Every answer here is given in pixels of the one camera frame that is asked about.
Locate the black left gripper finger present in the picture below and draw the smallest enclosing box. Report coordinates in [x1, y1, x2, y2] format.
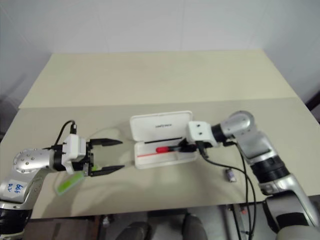
[90, 164, 125, 178]
[89, 137, 124, 151]

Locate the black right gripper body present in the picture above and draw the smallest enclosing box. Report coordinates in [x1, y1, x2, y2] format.
[185, 140, 213, 152]

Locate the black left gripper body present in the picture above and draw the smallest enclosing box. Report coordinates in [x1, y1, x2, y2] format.
[82, 139, 98, 177]

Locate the red marker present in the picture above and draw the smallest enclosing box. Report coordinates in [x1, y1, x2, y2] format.
[155, 145, 181, 154]

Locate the white pencil case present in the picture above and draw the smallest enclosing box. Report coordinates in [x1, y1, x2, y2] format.
[129, 110, 198, 171]

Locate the dark rounded shape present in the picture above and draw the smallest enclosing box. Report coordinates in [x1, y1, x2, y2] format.
[116, 220, 152, 240]

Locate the white label with blue writing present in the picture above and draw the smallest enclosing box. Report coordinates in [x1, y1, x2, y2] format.
[0, 178, 29, 204]

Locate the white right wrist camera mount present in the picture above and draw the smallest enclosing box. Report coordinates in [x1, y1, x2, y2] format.
[187, 120, 219, 148]

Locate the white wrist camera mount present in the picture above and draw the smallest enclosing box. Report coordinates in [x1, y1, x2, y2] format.
[187, 120, 219, 148]
[61, 134, 88, 175]

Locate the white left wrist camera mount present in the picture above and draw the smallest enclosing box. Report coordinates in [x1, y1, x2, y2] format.
[61, 134, 88, 175]

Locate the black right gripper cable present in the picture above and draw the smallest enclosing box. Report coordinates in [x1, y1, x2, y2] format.
[195, 141, 252, 238]

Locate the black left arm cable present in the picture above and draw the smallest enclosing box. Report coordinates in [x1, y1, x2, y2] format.
[54, 120, 78, 149]

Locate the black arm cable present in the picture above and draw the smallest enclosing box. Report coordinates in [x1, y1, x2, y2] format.
[224, 140, 257, 237]
[54, 120, 78, 149]

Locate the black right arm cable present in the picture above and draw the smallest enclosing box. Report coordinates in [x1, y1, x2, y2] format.
[224, 140, 257, 237]

